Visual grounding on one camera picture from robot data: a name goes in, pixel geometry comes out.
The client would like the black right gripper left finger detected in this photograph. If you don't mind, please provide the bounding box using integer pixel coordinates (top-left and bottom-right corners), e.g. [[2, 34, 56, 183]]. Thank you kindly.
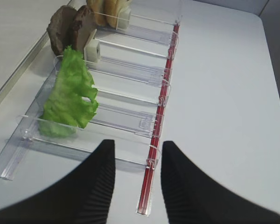
[[0, 140, 115, 224]]

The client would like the brown meat patty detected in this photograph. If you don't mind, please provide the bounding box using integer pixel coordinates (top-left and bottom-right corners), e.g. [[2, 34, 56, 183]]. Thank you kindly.
[[47, 6, 77, 56], [70, 5, 96, 53]]

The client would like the bread bun slice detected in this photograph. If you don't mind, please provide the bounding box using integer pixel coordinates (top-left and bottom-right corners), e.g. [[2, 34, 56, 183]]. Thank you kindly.
[[86, 0, 107, 27], [104, 0, 129, 28]]

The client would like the clear acrylic food rack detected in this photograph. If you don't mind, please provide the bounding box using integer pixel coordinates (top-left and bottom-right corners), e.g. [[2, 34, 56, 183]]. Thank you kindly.
[[0, 0, 182, 216]]

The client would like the green lettuce leaf in rack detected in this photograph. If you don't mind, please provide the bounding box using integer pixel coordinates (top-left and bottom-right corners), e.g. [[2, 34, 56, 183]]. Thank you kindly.
[[39, 46, 98, 138]]

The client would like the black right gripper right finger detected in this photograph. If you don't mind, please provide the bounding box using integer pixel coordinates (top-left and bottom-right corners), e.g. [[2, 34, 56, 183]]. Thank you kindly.
[[161, 141, 280, 224]]

